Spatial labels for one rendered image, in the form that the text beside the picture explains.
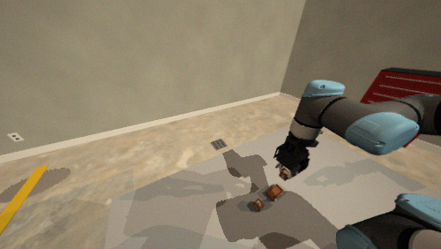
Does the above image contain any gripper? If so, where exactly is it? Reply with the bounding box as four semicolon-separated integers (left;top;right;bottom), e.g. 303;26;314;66
273;130;315;179

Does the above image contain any orange wooden tray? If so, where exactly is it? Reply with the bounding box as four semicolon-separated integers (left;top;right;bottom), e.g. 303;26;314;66
265;184;285;201

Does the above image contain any orange wooden calendar cube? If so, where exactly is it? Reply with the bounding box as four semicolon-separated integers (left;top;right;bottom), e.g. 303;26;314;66
279;169;289;181
253;199;265;212

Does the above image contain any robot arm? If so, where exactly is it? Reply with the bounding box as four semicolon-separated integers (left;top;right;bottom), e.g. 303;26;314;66
289;80;441;249

